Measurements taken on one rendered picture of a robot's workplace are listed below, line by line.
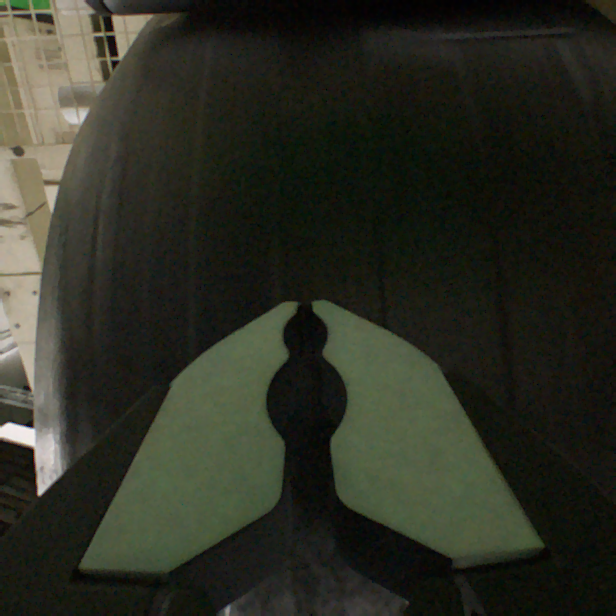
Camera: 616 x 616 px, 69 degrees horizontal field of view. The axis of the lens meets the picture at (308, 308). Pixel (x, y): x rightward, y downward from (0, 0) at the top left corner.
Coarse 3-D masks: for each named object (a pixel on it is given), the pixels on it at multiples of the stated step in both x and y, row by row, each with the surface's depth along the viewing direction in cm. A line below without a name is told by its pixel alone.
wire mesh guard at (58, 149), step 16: (16, 32) 61; (112, 32) 61; (128, 32) 61; (128, 48) 62; (0, 64) 63; (16, 64) 63; (48, 80) 63; (32, 96) 64; (0, 112) 65; (48, 144) 66; (64, 144) 66
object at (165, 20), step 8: (160, 16) 23; (168, 16) 22; (176, 16) 21; (184, 16) 21; (192, 16) 21; (200, 16) 20; (208, 16) 20; (160, 24) 21; (168, 24) 21; (152, 32) 21
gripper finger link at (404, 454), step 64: (320, 320) 11; (384, 384) 9; (448, 384) 9; (384, 448) 8; (448, 448) 7; (384, 512) 6; (448, 512) 6; (512, 512) 6; (384, 576) 7; (448, 576) 6
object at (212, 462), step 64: (256, 320) 11; (192, 384) 9; (256, 384) 9; (192, 448) 8; (256, 448) 8; (128, 512) 7; (192, 512) 7; (256, 512) 7; (128, 576) 6; (192, 576) 6; (256, 576) 7
